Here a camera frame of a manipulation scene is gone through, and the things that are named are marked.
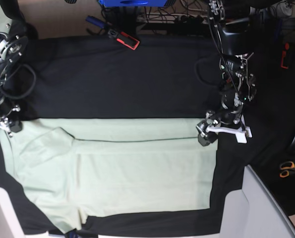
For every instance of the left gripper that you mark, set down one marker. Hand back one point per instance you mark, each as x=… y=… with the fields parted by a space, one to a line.
x=224 y=116

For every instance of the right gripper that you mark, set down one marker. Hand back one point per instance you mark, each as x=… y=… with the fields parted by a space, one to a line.
x=9 y=110

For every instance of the light green T-shirt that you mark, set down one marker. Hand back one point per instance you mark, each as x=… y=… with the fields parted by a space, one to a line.
x=76 y=169

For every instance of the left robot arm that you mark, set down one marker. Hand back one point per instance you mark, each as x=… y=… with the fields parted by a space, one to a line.
x=235 y=27

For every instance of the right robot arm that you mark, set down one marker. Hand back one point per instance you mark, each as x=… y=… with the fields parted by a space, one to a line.
x=13 y=43

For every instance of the black table cloth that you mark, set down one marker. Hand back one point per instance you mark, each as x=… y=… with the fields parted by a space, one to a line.
x=92 y=77

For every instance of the grey chair right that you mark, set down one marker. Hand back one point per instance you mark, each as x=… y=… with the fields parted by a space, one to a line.
x=252 y=212

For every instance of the white chair left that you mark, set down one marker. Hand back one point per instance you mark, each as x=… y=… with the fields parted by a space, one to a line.
x=9 y=223

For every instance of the blue orange clamp top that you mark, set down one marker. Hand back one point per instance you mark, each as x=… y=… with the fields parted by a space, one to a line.
x=115 y=34

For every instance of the blue orange clamp right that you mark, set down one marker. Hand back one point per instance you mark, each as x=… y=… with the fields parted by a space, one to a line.
x=286 y=48

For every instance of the white power strip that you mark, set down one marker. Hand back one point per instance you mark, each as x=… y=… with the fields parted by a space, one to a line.
x=168 y=18

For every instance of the blue box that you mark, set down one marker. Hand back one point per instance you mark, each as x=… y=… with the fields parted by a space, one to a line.
x=139 y=3

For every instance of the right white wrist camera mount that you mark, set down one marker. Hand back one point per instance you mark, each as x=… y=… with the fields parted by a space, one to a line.
x=4 y=125

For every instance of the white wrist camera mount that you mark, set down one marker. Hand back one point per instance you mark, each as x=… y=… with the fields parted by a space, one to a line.
x=242 y=133
x=4 y=125

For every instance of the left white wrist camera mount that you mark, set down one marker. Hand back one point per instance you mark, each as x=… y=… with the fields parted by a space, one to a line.
x=242 y=133

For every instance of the orange handled scissors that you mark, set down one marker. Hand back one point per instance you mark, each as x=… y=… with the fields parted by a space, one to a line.
x=287 y=169

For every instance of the white wall socket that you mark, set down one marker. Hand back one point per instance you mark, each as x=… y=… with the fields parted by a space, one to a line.
x=284 y=9

